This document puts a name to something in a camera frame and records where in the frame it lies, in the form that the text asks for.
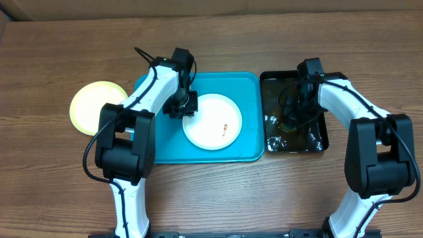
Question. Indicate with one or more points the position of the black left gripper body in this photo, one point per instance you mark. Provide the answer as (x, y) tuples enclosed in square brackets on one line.
[(184, 104)]

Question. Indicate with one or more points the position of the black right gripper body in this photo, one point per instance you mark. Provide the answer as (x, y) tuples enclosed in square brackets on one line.
[(301, 114)]

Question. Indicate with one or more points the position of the green yellow sponge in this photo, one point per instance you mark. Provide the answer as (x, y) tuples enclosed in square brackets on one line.
[(288, 126)]

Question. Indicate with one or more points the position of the white plate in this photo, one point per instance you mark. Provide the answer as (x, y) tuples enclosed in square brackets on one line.
[(215, 125)]

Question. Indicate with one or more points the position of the yellow plate with stain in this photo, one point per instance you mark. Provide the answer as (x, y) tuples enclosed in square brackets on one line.
[(85, 106)]

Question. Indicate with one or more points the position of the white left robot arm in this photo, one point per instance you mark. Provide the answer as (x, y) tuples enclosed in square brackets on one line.
[(125, 141)]

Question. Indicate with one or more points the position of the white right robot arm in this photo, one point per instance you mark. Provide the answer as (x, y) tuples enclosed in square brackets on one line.
[(380, 165)]

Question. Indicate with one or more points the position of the black water tray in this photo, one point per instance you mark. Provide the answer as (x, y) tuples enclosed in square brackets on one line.
[(312, 137)]

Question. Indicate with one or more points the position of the blue plastic tray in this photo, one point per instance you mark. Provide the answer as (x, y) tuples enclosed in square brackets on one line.
[(243, 88)]

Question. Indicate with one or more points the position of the cardboard back panel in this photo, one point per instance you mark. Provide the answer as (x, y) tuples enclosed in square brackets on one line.
[(39, 10)]

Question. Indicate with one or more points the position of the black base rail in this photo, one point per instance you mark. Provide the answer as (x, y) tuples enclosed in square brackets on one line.
[(293, 233)]

